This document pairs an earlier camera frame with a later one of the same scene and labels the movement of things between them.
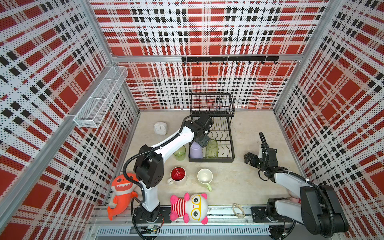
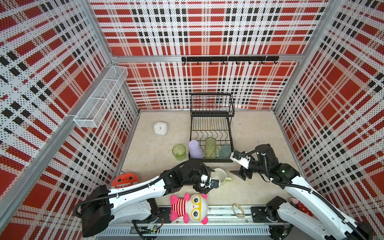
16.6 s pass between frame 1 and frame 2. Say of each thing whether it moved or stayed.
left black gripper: moved
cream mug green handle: moved
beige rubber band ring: stayed
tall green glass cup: stayed
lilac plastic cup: stayed
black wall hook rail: stayed
